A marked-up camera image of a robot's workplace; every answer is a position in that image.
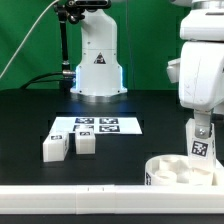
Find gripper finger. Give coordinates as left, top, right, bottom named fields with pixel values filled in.
left=194, top=110, right=211, bottom=138

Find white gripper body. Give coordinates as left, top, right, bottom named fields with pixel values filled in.
left=167, top=41, right=224, bottom=111

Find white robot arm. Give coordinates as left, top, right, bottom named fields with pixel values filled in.
left=69, top=0, right=224, bottom=139

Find white marker sheet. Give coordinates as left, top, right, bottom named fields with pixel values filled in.
left=50, top=116, right=142, bottom=135

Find white L-shaped fence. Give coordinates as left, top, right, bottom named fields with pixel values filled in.
left=0, top=159, right=224, bottom=215

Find black camera stand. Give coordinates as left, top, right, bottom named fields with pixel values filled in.
left=54, top=0, right=85, bottom=92

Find black cables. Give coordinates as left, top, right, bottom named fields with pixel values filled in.
left=19, top=71, right=76, bottom=90

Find white cable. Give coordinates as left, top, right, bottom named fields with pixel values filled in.
left=0, top=0, right=61, bottom=80

